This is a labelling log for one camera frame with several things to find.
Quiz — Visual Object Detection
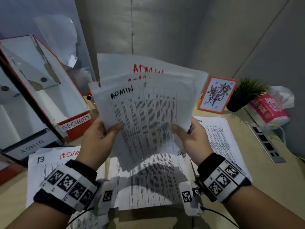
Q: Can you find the person's left hand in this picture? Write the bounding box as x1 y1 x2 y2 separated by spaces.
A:
76 116 124 171

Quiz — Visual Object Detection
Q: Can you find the person's right hand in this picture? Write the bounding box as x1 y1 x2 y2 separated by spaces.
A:
172 116 214 166

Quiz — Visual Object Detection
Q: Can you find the admin paper pile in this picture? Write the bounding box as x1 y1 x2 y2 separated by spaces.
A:
194 116 253 182

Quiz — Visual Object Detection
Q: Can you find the security paper pile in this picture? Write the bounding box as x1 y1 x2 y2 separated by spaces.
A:
26 146 110 229

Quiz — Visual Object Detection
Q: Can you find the black admin file box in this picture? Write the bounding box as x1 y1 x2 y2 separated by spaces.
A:
0 66 59 161

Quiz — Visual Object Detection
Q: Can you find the person's right forearm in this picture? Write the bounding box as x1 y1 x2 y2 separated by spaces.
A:
224 184 305 229

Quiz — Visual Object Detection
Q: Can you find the black right wristband with markers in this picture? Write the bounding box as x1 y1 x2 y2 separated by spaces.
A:
196 152 252 204

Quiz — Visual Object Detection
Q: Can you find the black wristband with markers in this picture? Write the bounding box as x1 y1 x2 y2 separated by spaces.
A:
33 159 99 215
196 152 252 204

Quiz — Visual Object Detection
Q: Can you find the black left wristband with markers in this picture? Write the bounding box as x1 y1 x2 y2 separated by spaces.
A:
33 159 99 215

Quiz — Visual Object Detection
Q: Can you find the orange framed flower drawing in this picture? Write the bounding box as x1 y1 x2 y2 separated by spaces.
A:
197 75 240 114

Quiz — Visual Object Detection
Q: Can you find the bunch of coloured markers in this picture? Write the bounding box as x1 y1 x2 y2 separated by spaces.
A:
86 78 100 102

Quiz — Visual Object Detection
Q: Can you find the green plant in black pot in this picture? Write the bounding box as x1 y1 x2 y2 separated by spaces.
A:
226 78 270 113

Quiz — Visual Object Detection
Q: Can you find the grey desk socket strip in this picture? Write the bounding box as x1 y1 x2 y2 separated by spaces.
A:
247 123 286 164

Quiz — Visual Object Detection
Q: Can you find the red white paper towel pack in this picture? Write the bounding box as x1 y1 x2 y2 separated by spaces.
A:
247 94 291 129

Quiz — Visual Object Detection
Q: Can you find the clear plastic bag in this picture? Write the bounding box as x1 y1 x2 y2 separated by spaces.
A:
269 86 295 109

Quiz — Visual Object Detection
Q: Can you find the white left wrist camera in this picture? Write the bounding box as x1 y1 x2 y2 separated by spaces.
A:
91 178 115 216

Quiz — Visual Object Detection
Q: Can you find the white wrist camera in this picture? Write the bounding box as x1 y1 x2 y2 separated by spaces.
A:
178 180 203 217
91 178 115 216

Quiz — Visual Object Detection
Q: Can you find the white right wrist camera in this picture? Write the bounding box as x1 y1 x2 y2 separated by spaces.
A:
178 180 203 217

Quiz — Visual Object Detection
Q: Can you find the black left camera cable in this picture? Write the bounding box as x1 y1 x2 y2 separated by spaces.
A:
65 207 95 228

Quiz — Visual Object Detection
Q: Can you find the black camera cable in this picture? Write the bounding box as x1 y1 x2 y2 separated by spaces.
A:
65 207 95 228
201 207 240 228

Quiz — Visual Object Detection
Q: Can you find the black right camera cable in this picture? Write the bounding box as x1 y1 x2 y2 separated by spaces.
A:
201 207 240 228

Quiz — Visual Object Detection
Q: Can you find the white power cable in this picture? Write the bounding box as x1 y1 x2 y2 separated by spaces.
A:
274 125 286 145

